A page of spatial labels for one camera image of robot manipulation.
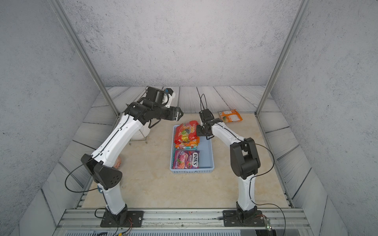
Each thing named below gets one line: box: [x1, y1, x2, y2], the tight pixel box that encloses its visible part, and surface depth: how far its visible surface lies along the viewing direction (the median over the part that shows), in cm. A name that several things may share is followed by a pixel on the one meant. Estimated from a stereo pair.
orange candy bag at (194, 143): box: [175, 136, 201, 148], surface depth 98 cm
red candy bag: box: [174, 120, 199, 145], surface depth 95 cm
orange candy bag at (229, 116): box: [218, 109, 244, 123], surface depth 121 cm
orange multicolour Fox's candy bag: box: [175, 143, 199, 151], surface depth 100 cm
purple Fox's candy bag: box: [172, 149, 200, 170], surface depth 89 cm
